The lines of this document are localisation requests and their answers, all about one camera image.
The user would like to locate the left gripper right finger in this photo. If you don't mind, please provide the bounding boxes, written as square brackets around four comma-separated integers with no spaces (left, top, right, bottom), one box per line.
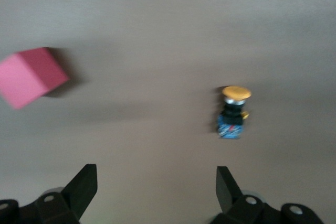
[209,166,325,224]

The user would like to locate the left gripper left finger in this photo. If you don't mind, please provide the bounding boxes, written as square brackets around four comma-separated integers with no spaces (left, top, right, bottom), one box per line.
[0,163,98,224]

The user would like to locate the orange capped push button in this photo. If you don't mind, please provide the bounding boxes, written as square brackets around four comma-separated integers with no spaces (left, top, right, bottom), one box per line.
[216,84,253,140]

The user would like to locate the red foam cube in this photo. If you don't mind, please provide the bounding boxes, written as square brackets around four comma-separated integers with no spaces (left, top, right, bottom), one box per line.
[0,46,70,110]

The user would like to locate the brown table cover mat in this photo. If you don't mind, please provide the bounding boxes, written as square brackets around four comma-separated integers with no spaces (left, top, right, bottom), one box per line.
[0,0,336,224]

